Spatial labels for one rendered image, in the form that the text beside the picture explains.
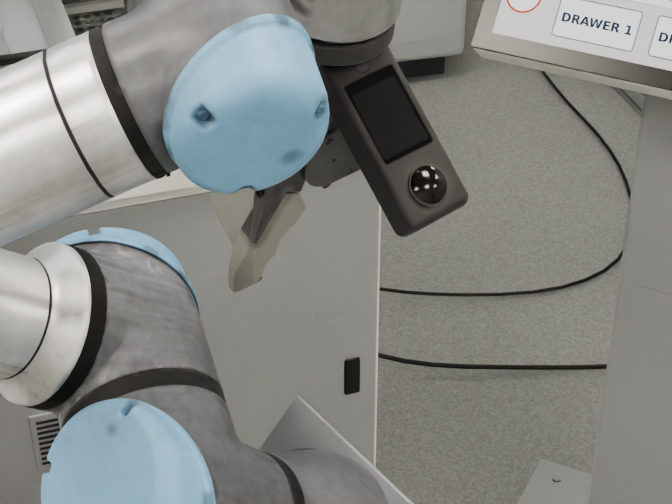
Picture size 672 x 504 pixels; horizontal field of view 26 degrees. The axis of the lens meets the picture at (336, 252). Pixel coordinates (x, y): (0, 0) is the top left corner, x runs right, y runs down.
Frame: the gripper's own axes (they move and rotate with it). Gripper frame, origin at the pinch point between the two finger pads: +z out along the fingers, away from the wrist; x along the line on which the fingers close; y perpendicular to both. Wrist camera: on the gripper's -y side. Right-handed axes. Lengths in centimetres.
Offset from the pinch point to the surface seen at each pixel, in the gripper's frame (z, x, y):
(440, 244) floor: 151, -103, 89
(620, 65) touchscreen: 30, -59, 25
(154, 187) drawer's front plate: 47, -14, 50
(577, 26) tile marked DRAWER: 29, -58, 31
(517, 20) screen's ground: 30, -54, 37
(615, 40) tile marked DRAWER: 28, -60, 27
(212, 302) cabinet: 66, -19, 45
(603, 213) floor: 151, -139, 77
